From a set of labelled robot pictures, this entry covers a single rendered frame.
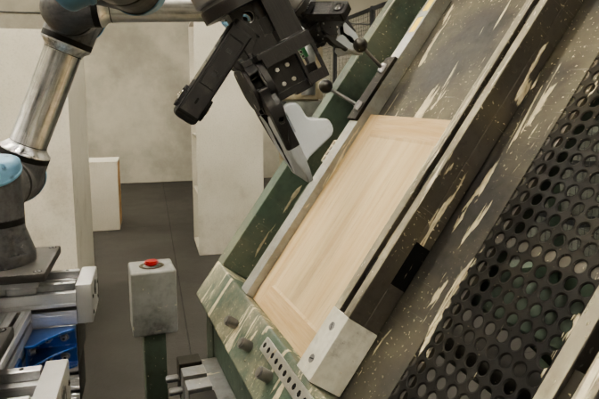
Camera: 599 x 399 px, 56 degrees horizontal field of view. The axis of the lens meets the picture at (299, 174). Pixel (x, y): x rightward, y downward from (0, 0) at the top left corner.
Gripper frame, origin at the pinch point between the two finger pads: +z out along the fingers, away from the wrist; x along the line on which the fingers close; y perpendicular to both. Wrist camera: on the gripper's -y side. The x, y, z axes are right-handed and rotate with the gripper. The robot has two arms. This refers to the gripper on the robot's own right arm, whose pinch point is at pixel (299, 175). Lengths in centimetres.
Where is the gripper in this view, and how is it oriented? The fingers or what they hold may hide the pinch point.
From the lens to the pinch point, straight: 62.5
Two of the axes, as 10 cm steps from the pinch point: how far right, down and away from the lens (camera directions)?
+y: 8.6, -4.9, 1.6
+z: 4.5, 8.6, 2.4
